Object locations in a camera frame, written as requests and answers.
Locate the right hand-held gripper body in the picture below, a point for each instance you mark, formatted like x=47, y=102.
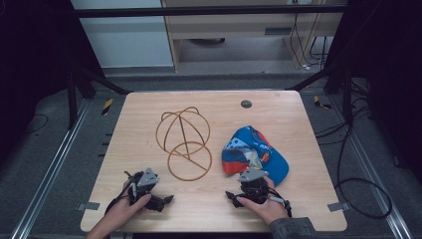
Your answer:
x=253, y=186

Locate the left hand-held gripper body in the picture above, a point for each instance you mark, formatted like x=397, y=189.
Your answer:
x=147, y=179

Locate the person's right hand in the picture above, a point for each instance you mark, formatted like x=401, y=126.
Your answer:
x=265, y=209

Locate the person's left hand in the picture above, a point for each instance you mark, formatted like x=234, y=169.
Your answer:
x=127, y=209

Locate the blue and red cap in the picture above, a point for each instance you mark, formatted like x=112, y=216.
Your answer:
x=275, y=162

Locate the yellow black tape marker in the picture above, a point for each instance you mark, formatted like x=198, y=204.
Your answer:
x=320, y=103
x=107, y=107

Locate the black metal stand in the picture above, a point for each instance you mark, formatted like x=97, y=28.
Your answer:
x=71, y=99
x=347, y=96

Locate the white cabinet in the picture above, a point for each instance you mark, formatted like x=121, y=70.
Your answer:
x=126, y=43

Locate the light wooden desk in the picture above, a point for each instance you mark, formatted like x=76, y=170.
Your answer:
x=232, y=28

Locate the black curtain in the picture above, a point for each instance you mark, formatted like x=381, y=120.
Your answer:
x=391, y=66
x=33, y=66

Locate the grey table bracket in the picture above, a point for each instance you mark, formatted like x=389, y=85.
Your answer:
x=338, y=206
x=89, y=206

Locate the metal floor rail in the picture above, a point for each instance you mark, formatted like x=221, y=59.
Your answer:
x=375, y=172
x=49, y=172

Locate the black horizontal frame bar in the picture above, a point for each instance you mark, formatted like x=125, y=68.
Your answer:
x=199, y=11

